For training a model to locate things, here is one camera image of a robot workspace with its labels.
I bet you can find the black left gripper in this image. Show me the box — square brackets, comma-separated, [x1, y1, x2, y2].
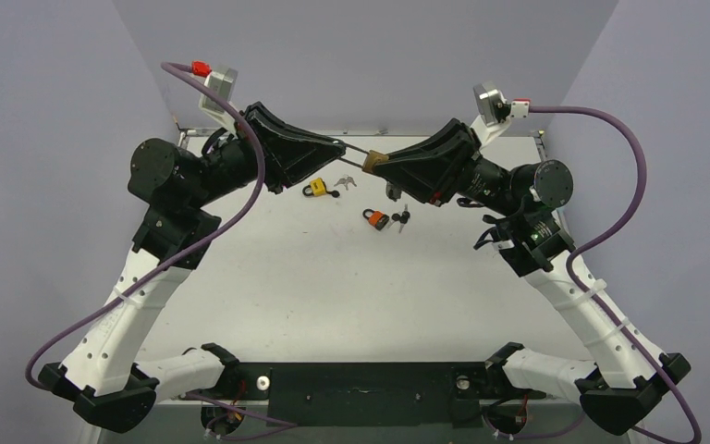
[187, 103, 347, 209]

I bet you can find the yellow Opel padlock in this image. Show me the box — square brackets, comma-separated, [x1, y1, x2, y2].
[302, 178, 340, 198]

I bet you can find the silver key bunch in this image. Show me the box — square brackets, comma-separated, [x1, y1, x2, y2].
[334, 175, 358, 191]

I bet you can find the black-headed silver spare key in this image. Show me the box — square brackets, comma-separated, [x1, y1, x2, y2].
[398, 217, 409, 233]

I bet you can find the brass long-shackle padlock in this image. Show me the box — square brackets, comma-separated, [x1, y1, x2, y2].
[336, 140, 390, 175]

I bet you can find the orange Opel padlock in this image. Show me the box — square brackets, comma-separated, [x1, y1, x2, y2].
[361, 208, 391, 231]

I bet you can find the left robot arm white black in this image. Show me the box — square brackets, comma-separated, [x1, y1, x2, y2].
[38, 103, 346, 433]

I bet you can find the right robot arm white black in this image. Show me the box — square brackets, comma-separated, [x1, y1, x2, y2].
[362, 117, 691, 435]

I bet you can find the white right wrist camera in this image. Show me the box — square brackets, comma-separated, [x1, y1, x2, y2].
[470, 81, 531, 148]

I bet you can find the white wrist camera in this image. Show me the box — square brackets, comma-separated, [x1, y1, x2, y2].
[470, 81, 531, 148]
[191, 61, 238, 133]

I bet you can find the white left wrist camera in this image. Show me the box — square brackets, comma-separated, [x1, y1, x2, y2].
[191, 61, 238, 133]

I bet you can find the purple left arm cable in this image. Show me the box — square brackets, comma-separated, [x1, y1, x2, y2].
[24, 61, 267, 392]

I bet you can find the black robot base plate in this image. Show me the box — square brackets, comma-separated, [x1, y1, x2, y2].
[204, 362, 528, 427]

